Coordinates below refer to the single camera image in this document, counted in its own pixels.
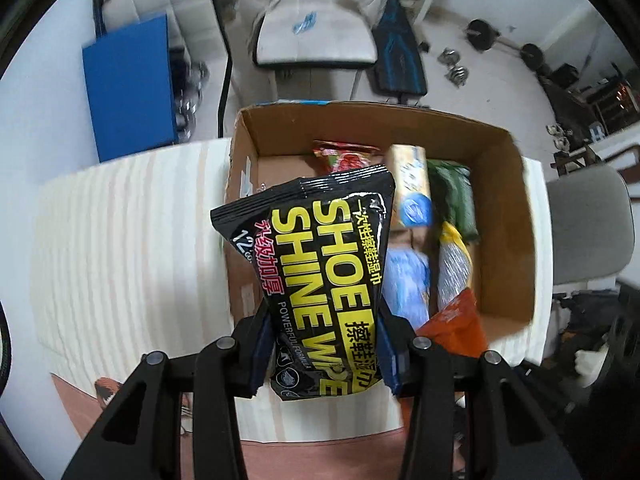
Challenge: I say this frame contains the blue printed cardboard box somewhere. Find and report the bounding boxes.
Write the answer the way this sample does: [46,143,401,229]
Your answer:
[223,98,537,347]

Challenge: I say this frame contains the dark green packet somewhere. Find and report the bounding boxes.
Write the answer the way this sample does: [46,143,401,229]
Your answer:
[427,159,480,243]

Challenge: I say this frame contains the white sofa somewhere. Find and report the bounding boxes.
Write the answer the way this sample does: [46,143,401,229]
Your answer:
[102,0,219,61]

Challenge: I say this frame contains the black blue weight bench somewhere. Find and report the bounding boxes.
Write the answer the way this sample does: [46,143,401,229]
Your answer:
[372,0,427,100]

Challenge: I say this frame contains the white cushioned chair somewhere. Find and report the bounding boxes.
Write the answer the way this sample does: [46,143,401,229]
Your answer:
[254,0,378,70]

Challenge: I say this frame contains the orange red snack bag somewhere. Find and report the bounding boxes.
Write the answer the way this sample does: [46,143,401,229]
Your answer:
[416,288,488,358]

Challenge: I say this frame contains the chrome dumbbell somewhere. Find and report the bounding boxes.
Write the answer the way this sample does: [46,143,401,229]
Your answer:
[437,48,469,88]

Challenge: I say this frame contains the black barbell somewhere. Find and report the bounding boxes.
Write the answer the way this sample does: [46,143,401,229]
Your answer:
[464,18,544,72]

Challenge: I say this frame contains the gold tissue pack blue label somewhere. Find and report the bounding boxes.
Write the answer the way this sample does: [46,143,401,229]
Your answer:
[385,144,433,230]

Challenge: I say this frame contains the black shoe shine wipes pack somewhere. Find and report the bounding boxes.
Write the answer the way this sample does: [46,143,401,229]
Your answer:
[210,165,395,401]

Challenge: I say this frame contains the blue board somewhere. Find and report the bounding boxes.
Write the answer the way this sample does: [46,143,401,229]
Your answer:
[82,14,178,162]

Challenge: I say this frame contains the red snack packet in box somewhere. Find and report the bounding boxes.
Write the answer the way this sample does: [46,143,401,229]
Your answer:
[314,140,382,174]

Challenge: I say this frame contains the light blue wet wipes pack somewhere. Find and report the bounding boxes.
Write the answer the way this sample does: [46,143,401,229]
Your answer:
[383,247,431,330]

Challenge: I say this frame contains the black floor lamp pole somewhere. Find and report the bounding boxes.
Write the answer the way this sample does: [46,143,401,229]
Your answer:
[206,0,233,139]

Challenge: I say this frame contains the yellow and silver packet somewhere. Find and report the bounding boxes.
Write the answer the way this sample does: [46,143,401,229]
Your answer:
[437,221,473,311]

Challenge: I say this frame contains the grey office chair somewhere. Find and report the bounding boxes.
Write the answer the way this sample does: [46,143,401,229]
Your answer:
[547,164,634,285]

